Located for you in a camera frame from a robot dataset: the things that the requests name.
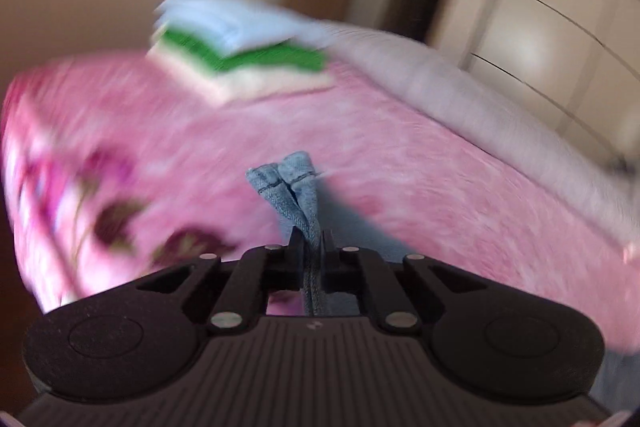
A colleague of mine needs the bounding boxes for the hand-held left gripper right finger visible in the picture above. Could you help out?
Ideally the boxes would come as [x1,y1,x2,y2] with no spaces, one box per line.
[319,229,493,336]

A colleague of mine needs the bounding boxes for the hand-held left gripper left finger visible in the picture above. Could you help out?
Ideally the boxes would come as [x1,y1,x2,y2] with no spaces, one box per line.
[137,226,307,336]

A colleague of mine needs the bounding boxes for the blue denim jeans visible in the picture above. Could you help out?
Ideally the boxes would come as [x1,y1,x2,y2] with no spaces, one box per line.
[246,151,417,319]

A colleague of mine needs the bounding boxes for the pink rose blanket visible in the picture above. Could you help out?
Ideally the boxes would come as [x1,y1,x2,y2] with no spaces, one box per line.
[0,51,640,354]

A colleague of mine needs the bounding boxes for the cream folded cloth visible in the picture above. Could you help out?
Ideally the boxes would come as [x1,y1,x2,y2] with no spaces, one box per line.
[144,42,337,106]

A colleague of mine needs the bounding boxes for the white striped duvet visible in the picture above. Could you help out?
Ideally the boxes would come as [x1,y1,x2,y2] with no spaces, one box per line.
[300,19,640,254]

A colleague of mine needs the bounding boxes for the green folded cloth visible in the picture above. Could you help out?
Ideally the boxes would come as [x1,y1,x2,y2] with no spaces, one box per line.
[151,27,329,78]

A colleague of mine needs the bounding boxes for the pale blue folded cloth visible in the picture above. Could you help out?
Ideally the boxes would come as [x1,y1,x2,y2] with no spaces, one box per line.
[155,0,332,56]

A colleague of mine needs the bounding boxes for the cream wardrobe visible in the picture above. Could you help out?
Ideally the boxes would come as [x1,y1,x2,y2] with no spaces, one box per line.
[429,0,640,170]

